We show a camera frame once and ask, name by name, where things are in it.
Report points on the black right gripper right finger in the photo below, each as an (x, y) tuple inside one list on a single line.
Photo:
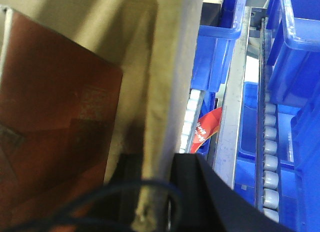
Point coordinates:
[(209, 205)]

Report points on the metal shelf rail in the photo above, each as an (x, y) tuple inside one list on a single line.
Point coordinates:
[(224, 162)]

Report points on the plain brown cardboard box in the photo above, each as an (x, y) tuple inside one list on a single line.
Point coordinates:
[(153, 42)]

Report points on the cardboard box with red print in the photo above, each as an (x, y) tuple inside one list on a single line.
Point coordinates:
[(58, 103)]

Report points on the white roller track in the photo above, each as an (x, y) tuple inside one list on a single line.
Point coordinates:
[(267, 174), (191, 117)]

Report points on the large blue bin right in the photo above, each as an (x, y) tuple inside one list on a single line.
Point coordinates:
[(295, 82)]

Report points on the red printed package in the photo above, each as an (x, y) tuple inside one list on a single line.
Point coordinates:
[(206, 127)]

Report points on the blue bin behind box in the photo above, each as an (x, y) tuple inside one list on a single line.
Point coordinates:
[(215, 47)]

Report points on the left white roller track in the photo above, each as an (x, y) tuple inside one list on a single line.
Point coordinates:
[(191, 117)]

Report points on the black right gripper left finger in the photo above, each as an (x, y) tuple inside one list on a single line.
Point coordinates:
[(120, 207)]

